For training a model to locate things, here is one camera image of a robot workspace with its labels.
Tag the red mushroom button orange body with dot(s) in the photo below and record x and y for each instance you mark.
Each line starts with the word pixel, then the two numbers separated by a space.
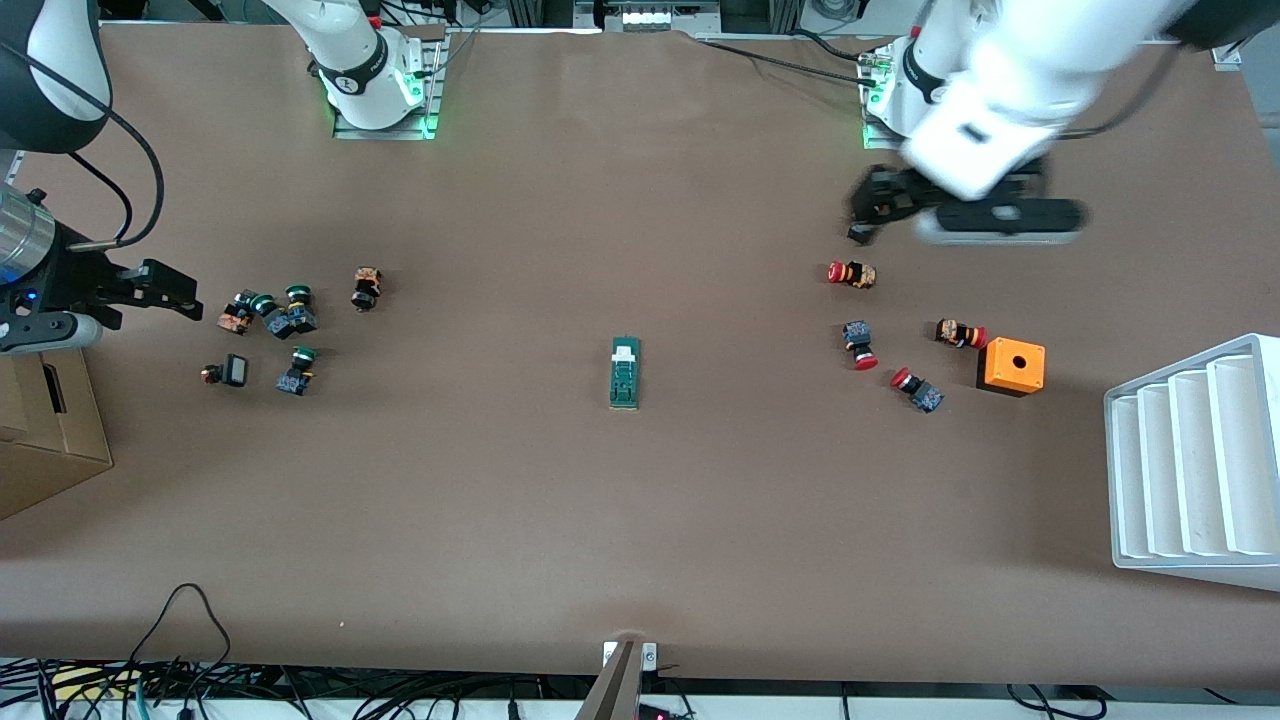
pixel 960 333
pixel 852 273

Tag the red mushroom button black body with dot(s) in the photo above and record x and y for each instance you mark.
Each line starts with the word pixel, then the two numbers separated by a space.
pixel 862 235

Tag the small board with red light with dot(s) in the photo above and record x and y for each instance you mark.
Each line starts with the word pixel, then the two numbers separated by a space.
pixel 655 713

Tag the aluminium table corner frame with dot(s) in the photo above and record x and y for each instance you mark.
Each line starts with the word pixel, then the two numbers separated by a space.
pixel 1228 57

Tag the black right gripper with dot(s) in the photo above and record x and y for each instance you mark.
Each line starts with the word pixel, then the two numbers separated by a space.
pixel 72 272

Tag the aluminium camera mount pole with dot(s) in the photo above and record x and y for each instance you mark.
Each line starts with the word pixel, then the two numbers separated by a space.
pixel 615 685

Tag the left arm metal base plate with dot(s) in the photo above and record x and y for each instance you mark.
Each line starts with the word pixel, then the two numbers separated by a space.
pixel 872 130

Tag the red mushroom button blue body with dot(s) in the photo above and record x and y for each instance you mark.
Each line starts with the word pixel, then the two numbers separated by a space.
pixel 859 340
pixel 920 392

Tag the white slotted tray rack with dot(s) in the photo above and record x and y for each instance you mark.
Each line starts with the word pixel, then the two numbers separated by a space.
pixel 1190 470

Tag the brown cardboard box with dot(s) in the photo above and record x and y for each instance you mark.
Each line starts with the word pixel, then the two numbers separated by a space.
pixel 50 440

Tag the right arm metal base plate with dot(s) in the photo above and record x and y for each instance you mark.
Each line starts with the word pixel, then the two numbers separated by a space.
pixel 430 90

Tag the black square switch red tip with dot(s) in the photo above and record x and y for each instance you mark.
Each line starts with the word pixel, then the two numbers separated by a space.
pixel 236 370

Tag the metal frame with white light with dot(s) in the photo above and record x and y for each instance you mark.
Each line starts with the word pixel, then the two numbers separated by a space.
pixel 650 15

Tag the yellow label tag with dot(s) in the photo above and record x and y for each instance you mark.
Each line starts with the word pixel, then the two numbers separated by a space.
pixel 90 683

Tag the orange box with hole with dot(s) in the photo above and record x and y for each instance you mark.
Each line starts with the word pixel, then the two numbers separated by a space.
pixel 1010 368

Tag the green push button blue body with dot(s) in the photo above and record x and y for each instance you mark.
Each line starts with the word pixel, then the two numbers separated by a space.
pixel 278 323
pixel 295 378
pixel 302 315

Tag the black push button orange body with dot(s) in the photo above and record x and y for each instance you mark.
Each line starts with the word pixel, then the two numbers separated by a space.
pixel 366 288
pixel 233 318

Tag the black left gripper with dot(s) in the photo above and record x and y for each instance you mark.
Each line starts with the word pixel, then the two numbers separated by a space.
pixel 893 196

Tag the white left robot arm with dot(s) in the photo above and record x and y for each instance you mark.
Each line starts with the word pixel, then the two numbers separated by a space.
pixel 1000 80

